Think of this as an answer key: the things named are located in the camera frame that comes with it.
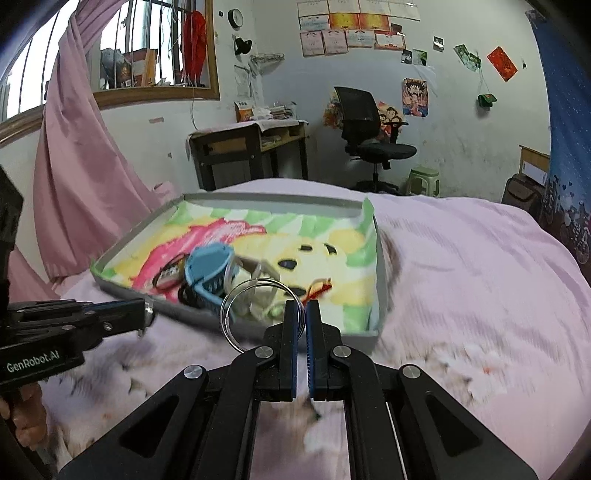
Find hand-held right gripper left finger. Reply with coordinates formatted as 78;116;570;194
55;299;298;480

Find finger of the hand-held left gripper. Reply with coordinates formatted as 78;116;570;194
7;298;155;354

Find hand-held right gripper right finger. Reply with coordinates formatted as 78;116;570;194
305;300;541;480

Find grey cardboard box tray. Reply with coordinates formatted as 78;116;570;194
90;191;382;352

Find white chain hair clip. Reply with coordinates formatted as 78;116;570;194
235;295;283;324

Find black braided hair tie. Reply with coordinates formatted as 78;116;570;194
178;286;204;309

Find silver bangles with red string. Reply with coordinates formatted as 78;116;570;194
220;278;333;354

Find blue smartwatch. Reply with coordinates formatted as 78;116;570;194
185;244;236;319

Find person's left hand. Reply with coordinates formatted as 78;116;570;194
0;382;48;446

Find colourful cartoon printed cloth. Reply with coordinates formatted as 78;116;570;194
99;198;380;333

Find beige hair claw clip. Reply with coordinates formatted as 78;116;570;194
226;257;282;296

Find pink curtain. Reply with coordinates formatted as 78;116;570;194
7;0;185;296

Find pink floral bedspread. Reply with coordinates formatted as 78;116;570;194
9;178;591;480

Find dark wooden desk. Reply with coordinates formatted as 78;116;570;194
188;119;309;192

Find green plastic stool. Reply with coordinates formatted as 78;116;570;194
406;167;441;197

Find pile of books and boxes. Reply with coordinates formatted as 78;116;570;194
233;99;296;124

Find black office chair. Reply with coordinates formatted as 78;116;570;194
333;86;417;195

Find brown bag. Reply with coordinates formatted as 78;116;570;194
501;174;546;222

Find red hanging decoration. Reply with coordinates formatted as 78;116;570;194
181;10;206;86

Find cardboard box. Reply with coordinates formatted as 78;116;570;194
518;144;551;185

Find blue printed fabric wardrobe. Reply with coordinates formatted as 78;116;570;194
526;9;591;266

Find amber bead hair tie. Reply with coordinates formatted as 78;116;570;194
154;265;188;289

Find wooden window frame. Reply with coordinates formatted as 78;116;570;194
0;0;221;144

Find colourful wall poster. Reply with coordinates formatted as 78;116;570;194
323;90;345;127

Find cartoon faces wall poster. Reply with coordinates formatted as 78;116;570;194
376;100;403;139

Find cartoon character wall poster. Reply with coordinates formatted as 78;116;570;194
402;78;430;118

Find row of wall certificates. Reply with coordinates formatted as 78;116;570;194
297;0;422;57

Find green wall photos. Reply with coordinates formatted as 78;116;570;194
453;44;483;72

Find red paper wall card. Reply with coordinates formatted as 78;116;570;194
486;45;519;83

